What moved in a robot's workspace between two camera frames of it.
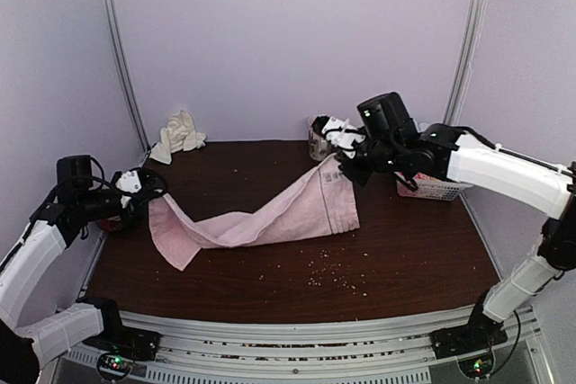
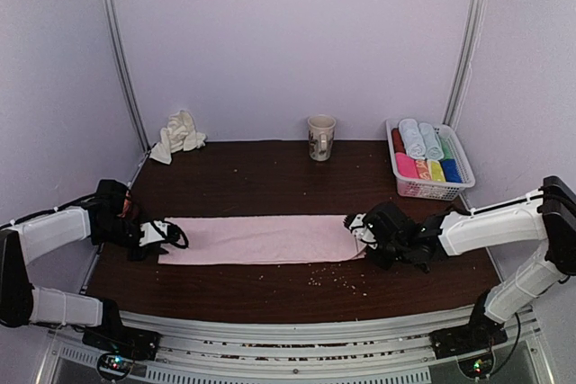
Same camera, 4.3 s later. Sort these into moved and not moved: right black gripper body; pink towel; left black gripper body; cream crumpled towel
Moved: left black gripper body; pink towel; right black gripper body
Not moved: cream crumpled towel
